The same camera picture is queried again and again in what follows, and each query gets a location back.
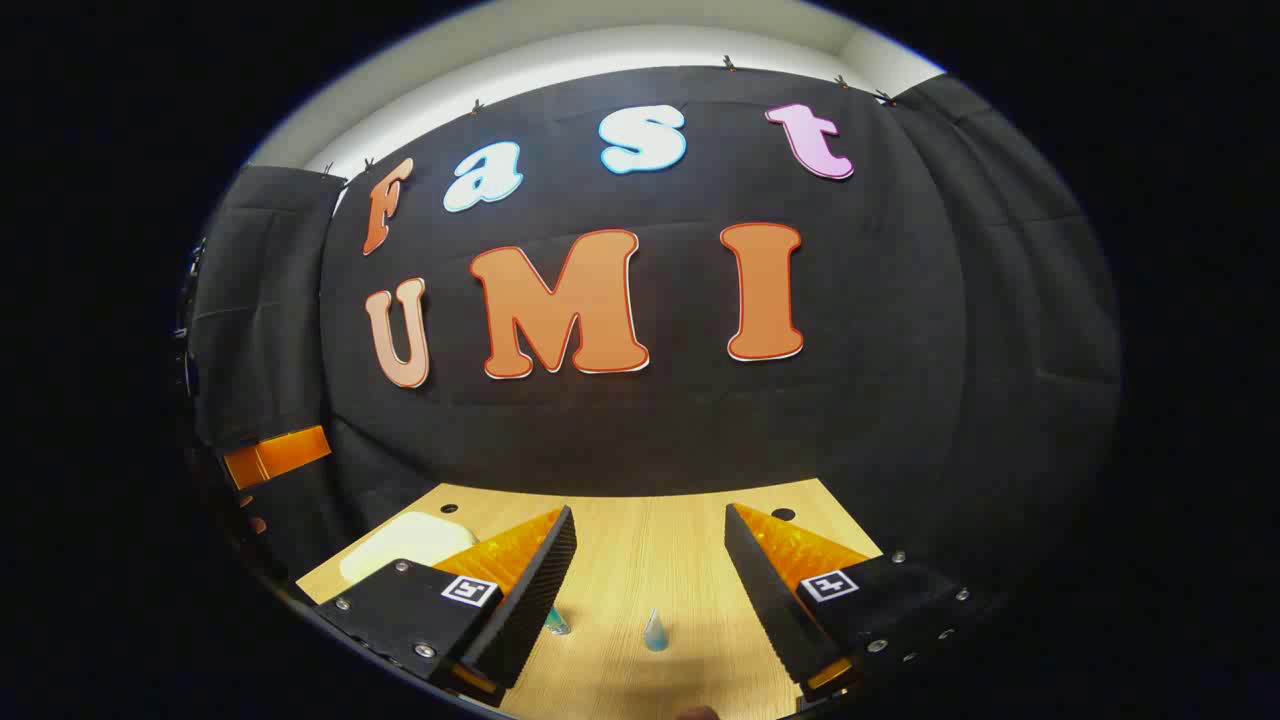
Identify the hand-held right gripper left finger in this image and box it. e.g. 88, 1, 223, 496
315, 505, 579, 706

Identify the pale yellow suitcase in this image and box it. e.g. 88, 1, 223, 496
338, 511, 479, 587

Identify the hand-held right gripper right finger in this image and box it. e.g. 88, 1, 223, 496
724, 503, 989, 701

